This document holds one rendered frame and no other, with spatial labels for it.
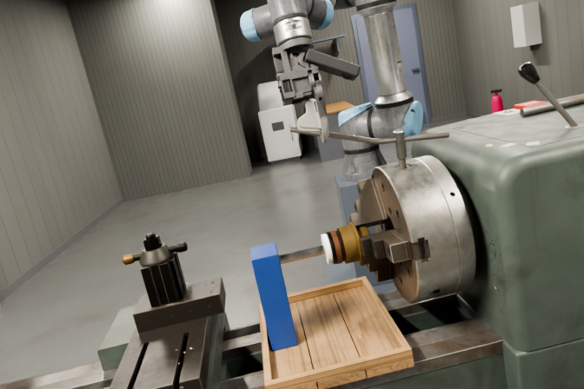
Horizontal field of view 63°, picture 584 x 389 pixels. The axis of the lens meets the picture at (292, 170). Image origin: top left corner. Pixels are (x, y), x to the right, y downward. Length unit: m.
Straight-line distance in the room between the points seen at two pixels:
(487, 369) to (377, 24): 0.92
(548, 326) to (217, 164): 6.65
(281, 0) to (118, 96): 6.73
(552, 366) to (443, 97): 8.24
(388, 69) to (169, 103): 6.18
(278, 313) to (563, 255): 0.59
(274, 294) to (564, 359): 0.60
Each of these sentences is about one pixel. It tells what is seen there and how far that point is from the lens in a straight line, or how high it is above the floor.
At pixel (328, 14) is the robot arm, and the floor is 1.59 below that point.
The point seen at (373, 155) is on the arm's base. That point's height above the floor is 1.17.
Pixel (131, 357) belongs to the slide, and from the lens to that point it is 1.13.
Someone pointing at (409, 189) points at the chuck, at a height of 1.20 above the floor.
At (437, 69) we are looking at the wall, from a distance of 9.14.
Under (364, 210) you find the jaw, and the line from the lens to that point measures 1.11.
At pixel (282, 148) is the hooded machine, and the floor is 0.24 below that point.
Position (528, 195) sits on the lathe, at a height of 1.18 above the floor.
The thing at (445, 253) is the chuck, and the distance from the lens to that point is 1.00.
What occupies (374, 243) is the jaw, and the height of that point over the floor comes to 1.10.
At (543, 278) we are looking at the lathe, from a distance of 1.04.
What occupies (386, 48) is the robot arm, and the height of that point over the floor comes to 1.49.
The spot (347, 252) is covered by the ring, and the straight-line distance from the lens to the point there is 1.06.
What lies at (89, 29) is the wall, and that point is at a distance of 7.79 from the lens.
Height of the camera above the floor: 1.49
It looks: 12 degrees down
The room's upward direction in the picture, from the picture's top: 12 degrees counter-clockwise
